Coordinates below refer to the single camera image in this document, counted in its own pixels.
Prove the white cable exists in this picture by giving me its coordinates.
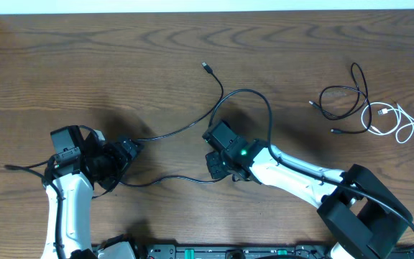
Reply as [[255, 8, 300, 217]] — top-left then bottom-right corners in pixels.
[[360, 101, 414, 145]]

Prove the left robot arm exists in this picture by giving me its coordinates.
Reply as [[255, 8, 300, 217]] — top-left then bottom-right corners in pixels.
[[42, 125, 143, 258]]

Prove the left camera cable black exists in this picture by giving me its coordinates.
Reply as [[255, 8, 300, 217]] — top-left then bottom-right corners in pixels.
[[4, 160, 68, 259]]

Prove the camera cable black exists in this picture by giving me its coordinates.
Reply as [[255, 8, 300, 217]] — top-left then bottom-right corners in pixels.
[[4, 160, 68, 259], [208, 88, 414, 251]]

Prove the right camera cable black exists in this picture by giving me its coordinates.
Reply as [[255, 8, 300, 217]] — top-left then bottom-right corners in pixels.
[[208, 88, 414, 251]]

